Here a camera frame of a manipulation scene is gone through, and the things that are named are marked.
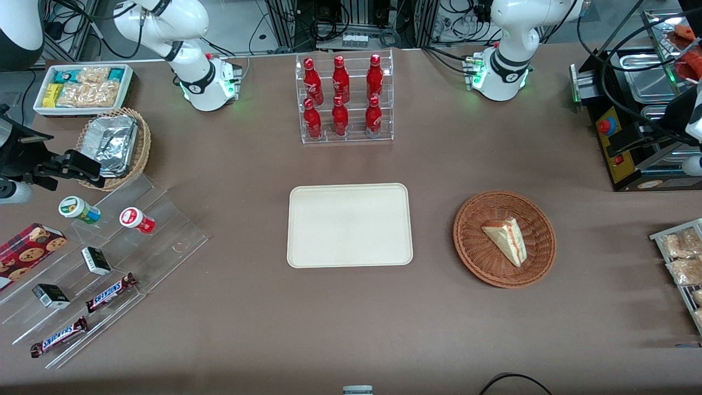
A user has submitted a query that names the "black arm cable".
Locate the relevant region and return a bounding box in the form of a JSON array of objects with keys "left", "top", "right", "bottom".
[{"left": 576, "top": 0, "right": 702, "bottom": 146}]

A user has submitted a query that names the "metal shelf rack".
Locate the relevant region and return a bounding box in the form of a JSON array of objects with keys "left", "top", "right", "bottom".
[{"left": 641, "top": 8, "right": 702, "bottom": 83}]

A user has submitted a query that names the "steel pan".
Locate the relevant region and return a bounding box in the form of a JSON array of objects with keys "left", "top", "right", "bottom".
[{"left": 622, "top": 52, "right": 679, "bottom": 103}]

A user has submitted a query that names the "green lid cup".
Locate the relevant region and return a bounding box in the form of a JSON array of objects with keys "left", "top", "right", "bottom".
[{"left": 59, "top": 196, "right": 101, "bottom": 224}]

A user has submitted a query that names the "red cookie box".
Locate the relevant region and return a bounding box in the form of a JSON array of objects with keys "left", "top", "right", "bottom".
[{"left": 0, "top": 223, "right": 67, "bottom": 291}]

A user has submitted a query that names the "triangular sandwich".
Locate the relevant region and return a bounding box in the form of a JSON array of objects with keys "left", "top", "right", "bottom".
[{"left": 482, "top": 217, "right": 528, "bottom": 268}]

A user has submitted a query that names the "black food warmer machine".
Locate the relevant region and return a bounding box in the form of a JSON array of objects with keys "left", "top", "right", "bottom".
[{"left": 569, "top": 47, "right": 702, "bottom": 193}]

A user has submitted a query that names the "red lid cup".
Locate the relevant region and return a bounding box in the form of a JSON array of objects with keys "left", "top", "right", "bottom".
[{"left": 120, "top": 207, "right": 156, "bottom": 235}]

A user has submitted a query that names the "clear acrylic bottle rack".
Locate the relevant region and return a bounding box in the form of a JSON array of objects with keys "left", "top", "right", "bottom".
[{"left": 295, "top": 48, "right": 394, "bottom": 144}]

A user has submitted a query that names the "white plastic snack bin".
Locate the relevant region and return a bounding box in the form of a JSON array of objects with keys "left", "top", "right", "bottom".
[{"left": 33, "top": 64, "right": 134, "bottom": 117}]

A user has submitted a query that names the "large clear cracker bag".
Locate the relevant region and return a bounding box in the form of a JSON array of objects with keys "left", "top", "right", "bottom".
[{"left": 56, "top": 81, "right": 120, "bottom": 108}]

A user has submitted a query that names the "clear acrylic stepped display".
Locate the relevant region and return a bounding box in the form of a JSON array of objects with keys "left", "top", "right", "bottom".
[{"left": 0, "top": 174, "right": 209, "bottom": 369}]

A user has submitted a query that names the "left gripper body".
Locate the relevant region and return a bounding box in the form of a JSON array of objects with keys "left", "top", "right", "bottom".
[{"left": 692, "top": 88, "right": 702, "bottom": 144}]

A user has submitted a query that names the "small black box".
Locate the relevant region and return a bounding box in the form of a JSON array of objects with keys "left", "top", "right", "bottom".
[
  {"left": 32, "top": 284, "right": 71, "bottom": 309},
  {"left": 81, "top": 247, "right": 112, "bottom": 276}
]

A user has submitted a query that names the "tray of packaged pastries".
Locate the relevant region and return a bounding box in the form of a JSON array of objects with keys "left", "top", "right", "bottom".
[{"left": 650, "top": 218, "right": 702, "bottom": 335}]

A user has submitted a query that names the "red soda bottle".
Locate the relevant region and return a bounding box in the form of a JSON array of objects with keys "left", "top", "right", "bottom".
[
  {"left": 303, "top": 98, "right": 322, "bottom": 139},
  {"left": 366, "top": 53, "right": 384, "bottom": 100},
  {"left": 331, "top": 95, "right": 349, "bottom": 137},
  {"left": 332, "top": 55, "right": 350, "bottom": 104},
  {"left": 365, "top": 95, "right": 383, "bottom": 136},
  {"left": 303, "top": 58, "right": 324, "bottom": 106}
]

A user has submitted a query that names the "small clear cracker bag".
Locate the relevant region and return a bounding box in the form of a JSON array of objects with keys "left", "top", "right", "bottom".
[{"left": 77, "top": 66, "right": 111, "bottom": 84}]

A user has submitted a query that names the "brown round wicker basket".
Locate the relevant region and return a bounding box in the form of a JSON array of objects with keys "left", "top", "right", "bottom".
[{"left": 453, "top": 190, "right": 557, "bottom": 289}]

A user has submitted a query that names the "aluminium foil tray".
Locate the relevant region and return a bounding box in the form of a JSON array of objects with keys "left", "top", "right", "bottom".
[{"left": 82, "top": 115, "right": 139, "bottom": 178}]

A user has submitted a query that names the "Snickers bar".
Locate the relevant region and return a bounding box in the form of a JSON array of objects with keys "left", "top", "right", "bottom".
[
  {"left": 86, "top": 273, "right": 138, "bottom": 313},
  {"left": 30, "top": 317, "right": 89, "bottom": 358}
]

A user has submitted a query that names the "light wicker basket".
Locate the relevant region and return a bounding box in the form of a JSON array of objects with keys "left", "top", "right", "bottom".
[{"left": 76, "top": 107, "right": 152, "bottom": 191}]

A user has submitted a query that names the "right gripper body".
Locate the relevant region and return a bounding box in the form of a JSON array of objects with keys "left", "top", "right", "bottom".
[{"left": 0, "top": 107, "right": 65, "bottom": 191}]

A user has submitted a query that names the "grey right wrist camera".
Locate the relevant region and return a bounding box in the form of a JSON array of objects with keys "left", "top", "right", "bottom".
[{"left": 0, "top": 181, "right": 33, "bottom": 205}]

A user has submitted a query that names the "cream rectangular tray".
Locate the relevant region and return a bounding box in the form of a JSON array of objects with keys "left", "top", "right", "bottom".
[{"left": 287, "top": 183, "right": 414, "bottom": 269}]

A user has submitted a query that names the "black looped cable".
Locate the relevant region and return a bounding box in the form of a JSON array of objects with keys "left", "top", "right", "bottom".
[{"left": 479, "top": 373, "right": 553, "bottom": 395}]

